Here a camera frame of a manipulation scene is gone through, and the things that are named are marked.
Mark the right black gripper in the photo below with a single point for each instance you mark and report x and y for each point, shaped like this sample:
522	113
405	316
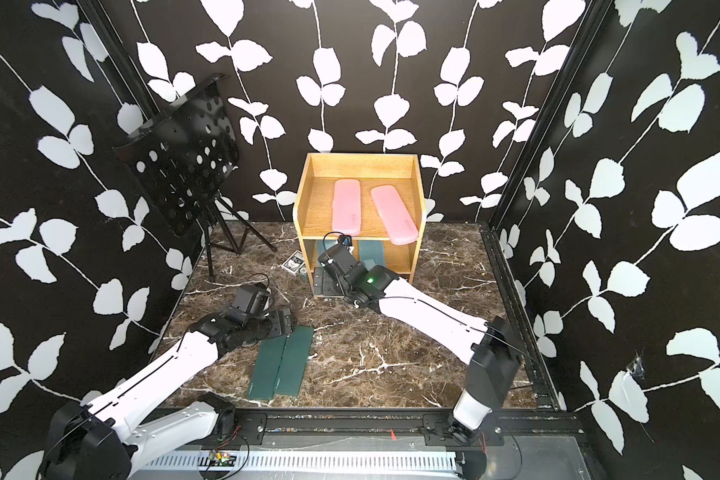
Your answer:
328	289

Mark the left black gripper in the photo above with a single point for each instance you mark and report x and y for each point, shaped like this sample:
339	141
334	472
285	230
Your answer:
278	326

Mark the dark green pencil case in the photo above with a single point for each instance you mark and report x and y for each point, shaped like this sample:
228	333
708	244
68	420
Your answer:
293	362
266	368

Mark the teal pencil case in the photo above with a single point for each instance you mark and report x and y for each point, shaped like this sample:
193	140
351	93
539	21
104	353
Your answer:
322	246
371	253

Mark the pink pencil case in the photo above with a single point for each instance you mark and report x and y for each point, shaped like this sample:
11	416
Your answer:
397	221
347	207

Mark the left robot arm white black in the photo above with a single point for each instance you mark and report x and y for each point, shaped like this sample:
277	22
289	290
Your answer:
111	436

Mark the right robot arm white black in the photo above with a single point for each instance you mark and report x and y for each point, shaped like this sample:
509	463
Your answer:
488	348

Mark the wooden three-tier shelf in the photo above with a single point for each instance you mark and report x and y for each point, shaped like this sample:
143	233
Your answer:
312	210

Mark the small printed card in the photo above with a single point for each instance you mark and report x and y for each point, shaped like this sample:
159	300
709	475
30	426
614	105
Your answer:
295	264

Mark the black perforated music stand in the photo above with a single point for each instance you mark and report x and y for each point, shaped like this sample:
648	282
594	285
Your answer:
181	157

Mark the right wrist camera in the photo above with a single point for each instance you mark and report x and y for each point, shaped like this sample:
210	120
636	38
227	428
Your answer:
345	240

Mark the black base rail with ruler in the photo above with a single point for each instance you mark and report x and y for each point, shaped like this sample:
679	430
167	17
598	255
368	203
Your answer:
351	444

